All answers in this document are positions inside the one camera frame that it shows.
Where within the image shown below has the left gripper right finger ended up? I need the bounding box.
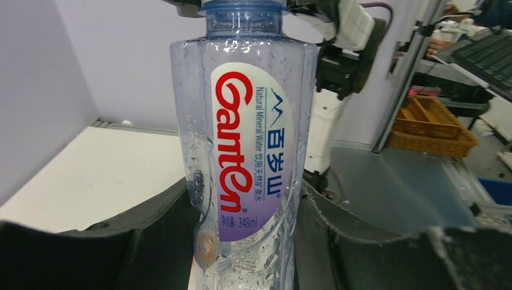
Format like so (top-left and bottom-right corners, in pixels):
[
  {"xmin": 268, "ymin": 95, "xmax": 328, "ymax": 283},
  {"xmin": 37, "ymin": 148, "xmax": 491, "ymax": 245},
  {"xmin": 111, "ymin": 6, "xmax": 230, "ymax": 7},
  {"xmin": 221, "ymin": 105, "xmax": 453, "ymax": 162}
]
[{"xmin": 296, "ymin": 182, "xmax": 511, "ymax": 289}]

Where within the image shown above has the blue bin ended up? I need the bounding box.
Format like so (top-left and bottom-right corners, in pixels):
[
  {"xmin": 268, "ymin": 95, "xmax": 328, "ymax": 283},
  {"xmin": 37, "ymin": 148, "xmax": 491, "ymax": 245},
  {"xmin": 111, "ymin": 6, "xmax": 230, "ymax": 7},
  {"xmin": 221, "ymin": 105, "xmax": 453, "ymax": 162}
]
[{"xmin": 478, "ymin": 178, "xmax": 512, "ymax": 206}]

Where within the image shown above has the labelled clear water bottle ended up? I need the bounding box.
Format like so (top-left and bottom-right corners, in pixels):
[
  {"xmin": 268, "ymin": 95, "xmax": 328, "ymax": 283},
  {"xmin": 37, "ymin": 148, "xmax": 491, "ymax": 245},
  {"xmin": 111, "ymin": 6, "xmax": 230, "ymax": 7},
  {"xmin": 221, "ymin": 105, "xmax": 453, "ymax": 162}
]
[{"xmin": 170, "ymin": 1, "xmax": 318, "ymax": 289}]

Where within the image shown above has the wicker basket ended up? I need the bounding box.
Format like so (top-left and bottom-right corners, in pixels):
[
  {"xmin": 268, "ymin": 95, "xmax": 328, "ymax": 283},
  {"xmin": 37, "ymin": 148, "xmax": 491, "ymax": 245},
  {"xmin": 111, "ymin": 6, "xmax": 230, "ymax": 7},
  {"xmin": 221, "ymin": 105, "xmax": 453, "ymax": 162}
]
[{"xmin": 387, "ymin": 95, "xmax": 478, "ymax": 158}]

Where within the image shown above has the black keyboard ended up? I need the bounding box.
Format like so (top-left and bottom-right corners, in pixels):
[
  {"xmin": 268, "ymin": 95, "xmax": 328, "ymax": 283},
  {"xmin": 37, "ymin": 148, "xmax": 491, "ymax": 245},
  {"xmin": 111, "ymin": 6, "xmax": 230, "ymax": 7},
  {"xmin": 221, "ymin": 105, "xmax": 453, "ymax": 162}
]
[{"xmin": 452, "ymin": 31, "xmax": 511, "ymax": 95}]

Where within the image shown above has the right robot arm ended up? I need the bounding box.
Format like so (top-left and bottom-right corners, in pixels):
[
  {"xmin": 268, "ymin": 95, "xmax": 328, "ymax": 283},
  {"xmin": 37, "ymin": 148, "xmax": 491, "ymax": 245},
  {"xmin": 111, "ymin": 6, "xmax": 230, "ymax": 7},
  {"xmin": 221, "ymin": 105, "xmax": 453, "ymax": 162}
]
[{"xmin": 287, "ymin": 0, "xmax": 394, "ymax": 193}]

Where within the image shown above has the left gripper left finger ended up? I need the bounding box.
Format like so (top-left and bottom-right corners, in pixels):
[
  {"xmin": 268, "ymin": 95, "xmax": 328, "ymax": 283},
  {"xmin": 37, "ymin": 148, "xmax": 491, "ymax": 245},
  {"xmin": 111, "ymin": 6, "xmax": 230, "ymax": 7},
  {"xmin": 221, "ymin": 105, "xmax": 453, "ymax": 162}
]
[{"xmin": 1, "ymin": 179, "xmax": 199, "ymax": 289}]

